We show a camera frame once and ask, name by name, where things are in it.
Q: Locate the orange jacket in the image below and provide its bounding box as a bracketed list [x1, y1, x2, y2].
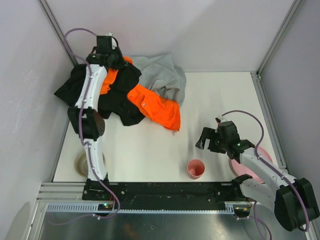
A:
[100, 56, 181, 131]

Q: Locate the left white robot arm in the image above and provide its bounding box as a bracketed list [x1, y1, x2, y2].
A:
[67, 32, 126, 182]

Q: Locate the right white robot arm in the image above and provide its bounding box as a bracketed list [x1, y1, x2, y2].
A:
[195, 121, 320, 232]

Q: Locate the pink cup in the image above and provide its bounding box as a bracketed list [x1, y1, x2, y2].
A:
[187, 159, 206, 180]

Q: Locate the pink plate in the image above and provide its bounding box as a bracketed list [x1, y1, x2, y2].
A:
[228, 146, 273, 184]

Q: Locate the black garment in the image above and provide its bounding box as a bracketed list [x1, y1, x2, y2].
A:
[54, 63, 145, 127]

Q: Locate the grey sweatshirt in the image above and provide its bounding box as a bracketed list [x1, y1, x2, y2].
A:
[130, 53, 187, 106]

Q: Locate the beige bowl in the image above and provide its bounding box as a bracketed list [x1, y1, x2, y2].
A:
[74, 151, 107, 178]

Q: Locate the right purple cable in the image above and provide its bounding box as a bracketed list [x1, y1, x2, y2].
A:
[221, 109, 310, 240]

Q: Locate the right aluminium table rail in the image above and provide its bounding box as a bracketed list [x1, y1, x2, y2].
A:
[249, 71, 308, 201]

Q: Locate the left aluminium frame post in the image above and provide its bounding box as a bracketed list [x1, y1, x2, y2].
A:
[37, 0, 78, 67]

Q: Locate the aluminium frame post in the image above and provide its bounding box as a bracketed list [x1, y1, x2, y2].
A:
[256, 0, 305, 76]
[37, 0, 78, 67]

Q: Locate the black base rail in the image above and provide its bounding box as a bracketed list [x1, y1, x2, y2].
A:
[82, 180, 248, 207]

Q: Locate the grey slotted cable duct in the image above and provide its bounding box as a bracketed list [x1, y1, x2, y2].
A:
[45, 201, 252, 215]

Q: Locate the right aluminium frame post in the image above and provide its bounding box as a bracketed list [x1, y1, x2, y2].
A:
[256, 0, 305, 76]

